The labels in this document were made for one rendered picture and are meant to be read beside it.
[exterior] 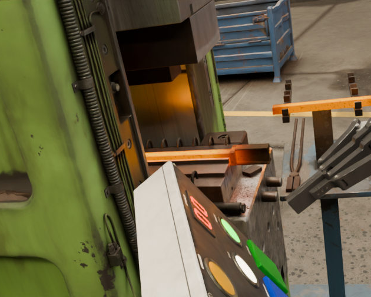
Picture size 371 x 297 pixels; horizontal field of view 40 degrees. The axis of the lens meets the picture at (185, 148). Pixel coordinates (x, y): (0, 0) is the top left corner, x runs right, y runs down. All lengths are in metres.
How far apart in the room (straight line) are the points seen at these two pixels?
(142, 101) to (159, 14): 0.57
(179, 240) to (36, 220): 0.43
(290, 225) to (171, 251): 2.18
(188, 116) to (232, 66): 3.68
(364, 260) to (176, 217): 1.91
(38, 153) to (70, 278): 0.27
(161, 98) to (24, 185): 0.62
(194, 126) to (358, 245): 1.32
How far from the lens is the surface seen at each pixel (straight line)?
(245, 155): 1.24
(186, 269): 0.56
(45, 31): 0.83
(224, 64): 5.18
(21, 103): 0.87
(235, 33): 5.06
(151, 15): 1.00
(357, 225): 2.74
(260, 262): 0.80
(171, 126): 1.53
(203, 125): 1.51
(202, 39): 1.09
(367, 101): 1.57
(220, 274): 0.58
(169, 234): 0.63
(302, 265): 2.48
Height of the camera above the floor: 1.53
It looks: 23 degrees down
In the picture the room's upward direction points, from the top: 12 degrees counter-clockwise
